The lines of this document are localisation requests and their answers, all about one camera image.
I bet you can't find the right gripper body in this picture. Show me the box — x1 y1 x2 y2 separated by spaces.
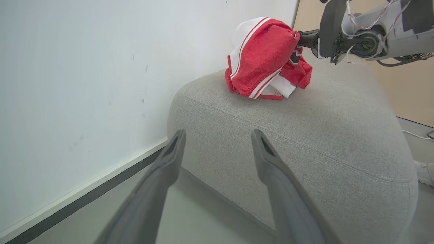
318 0 434 65

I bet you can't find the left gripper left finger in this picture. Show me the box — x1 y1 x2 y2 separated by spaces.
94 129 187 244

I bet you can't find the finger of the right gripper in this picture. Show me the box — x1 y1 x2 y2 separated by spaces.
298 39 320 50
297 29 321 40

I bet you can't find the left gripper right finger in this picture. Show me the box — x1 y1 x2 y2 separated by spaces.
251 129 341 244

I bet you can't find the red and white garment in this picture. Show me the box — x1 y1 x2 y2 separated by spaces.
224 17 313 101

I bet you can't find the grey fabric sofa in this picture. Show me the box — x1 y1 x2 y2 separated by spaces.
167 54 419 244

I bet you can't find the white and black baseboard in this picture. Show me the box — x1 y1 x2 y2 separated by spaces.
0 137 169 244

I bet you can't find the white shoe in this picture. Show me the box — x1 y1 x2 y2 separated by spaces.
414 160 434 187

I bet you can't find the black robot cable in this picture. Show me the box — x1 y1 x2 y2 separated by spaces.
376 52 434 67

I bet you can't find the white floor cable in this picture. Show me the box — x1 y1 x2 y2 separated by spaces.
402 130 434 140

